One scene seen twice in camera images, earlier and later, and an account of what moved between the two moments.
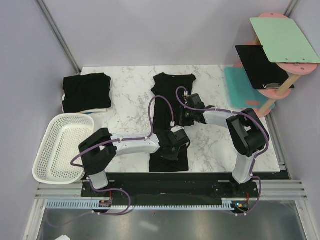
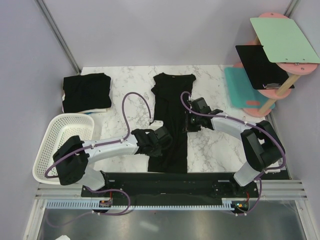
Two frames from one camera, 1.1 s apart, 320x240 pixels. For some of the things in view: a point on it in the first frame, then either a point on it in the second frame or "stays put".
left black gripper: x=171 y=157 -> x=156 y=153
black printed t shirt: x=168 y=91 stays put
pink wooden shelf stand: x=293 y=71 stays put
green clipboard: x=284 y=41 stays put
